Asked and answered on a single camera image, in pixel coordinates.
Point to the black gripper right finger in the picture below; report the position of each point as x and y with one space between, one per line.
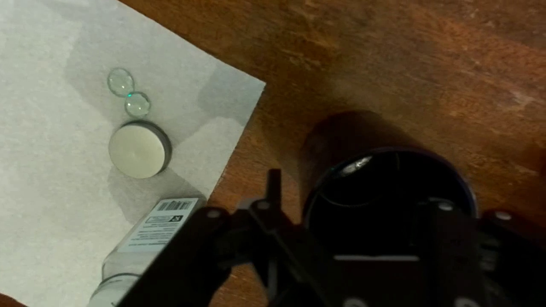
447 227

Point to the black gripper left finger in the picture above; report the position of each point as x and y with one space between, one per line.
268 208

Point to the black cup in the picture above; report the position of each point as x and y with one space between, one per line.
369 205

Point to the clear spice shaker bottle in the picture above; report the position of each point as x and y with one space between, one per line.
140 246

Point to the white tealight candle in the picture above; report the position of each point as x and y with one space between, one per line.
140 149

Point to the clear glass bead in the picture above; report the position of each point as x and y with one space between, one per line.
120 82
137 104

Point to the white paper sheet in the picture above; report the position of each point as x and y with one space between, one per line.
62 203

